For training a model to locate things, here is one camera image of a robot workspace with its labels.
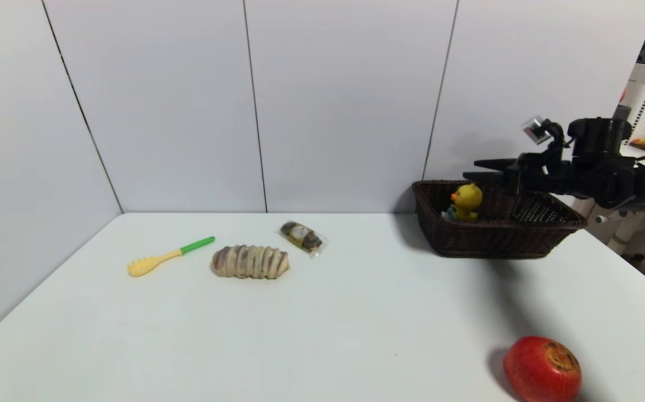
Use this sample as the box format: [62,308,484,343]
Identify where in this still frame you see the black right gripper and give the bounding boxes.
[463,152,571,195]

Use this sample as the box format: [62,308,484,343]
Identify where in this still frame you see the yellow duck toy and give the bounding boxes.
[441,183,483,222]

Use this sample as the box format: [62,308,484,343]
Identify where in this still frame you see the dark brown wicker basket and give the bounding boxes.
[412,180,588,259]

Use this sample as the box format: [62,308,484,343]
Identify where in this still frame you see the white table leg stand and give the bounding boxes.
[595,205,645,255]

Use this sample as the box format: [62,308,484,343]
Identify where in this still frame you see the wrapped chocolate balls pack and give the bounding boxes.
[278,221,328,259]

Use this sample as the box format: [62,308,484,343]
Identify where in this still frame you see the red onion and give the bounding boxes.
[503,336,583,402]

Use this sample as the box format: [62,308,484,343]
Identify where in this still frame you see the striped twisted bread loaf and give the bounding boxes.
[212,245,291,280]

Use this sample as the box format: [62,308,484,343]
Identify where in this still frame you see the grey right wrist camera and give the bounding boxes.
[523,116,553,145]

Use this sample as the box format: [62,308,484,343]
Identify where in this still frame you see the yellow pasta spoon green handle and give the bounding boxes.
[127,236,216,277]

